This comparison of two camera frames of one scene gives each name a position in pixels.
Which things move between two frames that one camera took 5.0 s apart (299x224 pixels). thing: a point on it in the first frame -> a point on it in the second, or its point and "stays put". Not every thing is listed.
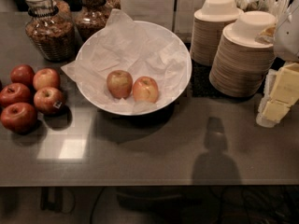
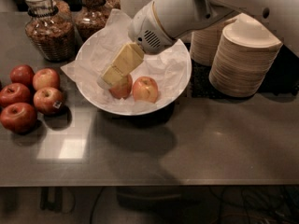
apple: (145, 90) stays put
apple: (120, 83) stays put
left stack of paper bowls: (217, 11) stays put
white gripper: (287, 40) -> (144, 28)
